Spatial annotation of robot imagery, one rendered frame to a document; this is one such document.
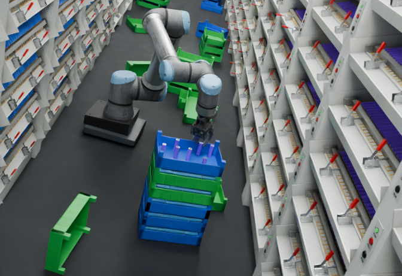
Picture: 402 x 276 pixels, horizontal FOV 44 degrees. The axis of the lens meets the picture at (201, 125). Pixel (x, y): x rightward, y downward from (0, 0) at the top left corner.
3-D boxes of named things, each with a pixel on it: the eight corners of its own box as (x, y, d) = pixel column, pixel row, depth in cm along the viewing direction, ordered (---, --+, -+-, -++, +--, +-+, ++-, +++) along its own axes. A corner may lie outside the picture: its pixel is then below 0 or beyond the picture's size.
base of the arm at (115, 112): (98, 114, 307) (100, 99, 303) (110, 105, 324) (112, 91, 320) (127, 123, 304) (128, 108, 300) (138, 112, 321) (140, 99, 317)
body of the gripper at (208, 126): (189, 135, 224) (192, 114, 216) (197, 124, 230) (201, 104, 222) (204, 141, 222) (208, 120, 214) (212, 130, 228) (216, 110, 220)
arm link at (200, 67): (188, 56, 219) (194, 72, 210) (213, 58, 223) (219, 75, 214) (183, 73, 225) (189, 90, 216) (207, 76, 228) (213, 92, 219)
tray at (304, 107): (305, 151, 197) (304, 119, 191) (285, 93, 251) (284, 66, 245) (357, 146, 195) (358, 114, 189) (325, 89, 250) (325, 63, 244)
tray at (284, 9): (295, 50, 251) (294, 32, 247) (280, 20, 305) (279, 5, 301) (335, 46, 250) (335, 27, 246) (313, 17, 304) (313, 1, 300)
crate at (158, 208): (144, 211, 227) (148, 197, 224) (144, 186, 245) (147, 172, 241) (207, 220, 233) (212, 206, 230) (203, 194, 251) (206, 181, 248)
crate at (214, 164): (155, 167, 217) (159, 151, 213) (154, 144, 235) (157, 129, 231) (221, 177, 223) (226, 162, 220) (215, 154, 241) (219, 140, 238)
